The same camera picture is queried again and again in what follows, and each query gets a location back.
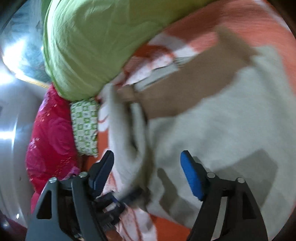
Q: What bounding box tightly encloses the orange white floral blanket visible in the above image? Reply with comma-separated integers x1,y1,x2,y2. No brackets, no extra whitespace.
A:
98,1,295,240

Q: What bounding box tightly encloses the red rose quilt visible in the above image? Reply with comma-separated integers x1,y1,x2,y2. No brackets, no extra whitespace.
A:
25,85,80,212

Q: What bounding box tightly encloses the green white patterned pillow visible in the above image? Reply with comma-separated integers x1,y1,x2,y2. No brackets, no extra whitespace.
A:
70,97,99,157

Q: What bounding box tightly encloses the grey knitted sweater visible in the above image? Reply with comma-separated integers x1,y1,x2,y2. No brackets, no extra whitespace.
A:
101,25,296,239

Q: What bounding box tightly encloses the green duvet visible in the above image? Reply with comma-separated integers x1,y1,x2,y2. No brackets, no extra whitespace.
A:
43,1,208,101

